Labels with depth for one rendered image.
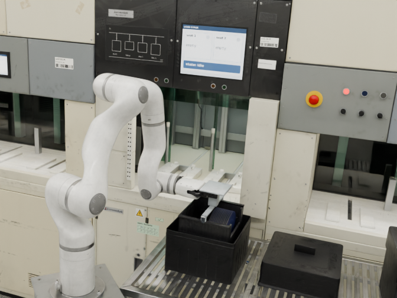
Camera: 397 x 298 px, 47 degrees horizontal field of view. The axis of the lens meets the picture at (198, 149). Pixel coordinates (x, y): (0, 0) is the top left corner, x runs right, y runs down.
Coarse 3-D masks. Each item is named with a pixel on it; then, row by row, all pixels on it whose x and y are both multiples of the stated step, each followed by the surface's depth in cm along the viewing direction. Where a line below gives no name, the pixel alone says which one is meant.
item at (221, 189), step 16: (208, 192) 175; (224, 192) 176; (192, 208) 190; (208, 208) 179; (224, 208) 193; (240, 208) 188; (192, 224) 176; (208, 224) 174; (240, 224) 191; (224, 240) 173
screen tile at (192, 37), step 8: (192, 32) 199; (184, 40) 201; (192, 40) 200; (200, 40) 198; (208, 40) 197; (184, 48) 202; (192, 48) 200; (208, 48) 198; (184, 56) 202; (192, 56) 201; (200, 56) 200; (208, 56) 199
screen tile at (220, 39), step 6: (216, 36) 196; (222, 36) 195; (228, 36) 194; (234, 36) 194; (240, 36) 193; (216, 42) 196; (222, 42) 196; (228, 42) 195; (234, 42) 194; (240, 42) 193; (234, 48) 195; (240, 48) 194; (216, 54) 198; (222, 54) 197; (228, 54) 196; (234, 54) 196; (240, 54) 195; (222, 60) 198; (228, 60) 197; (234, 60) 196; (240, 60) 195
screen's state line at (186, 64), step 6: (186, 60) 203; (186, 66) 203; (192, 66) 203; (198, 66) 202; (204, 66) 201; (210, 66) 200; (216, 66) 199; (222, 66) 198; (228, 66) 198; (234, 66) 197; (228, 72) 198; (234, 72) 197
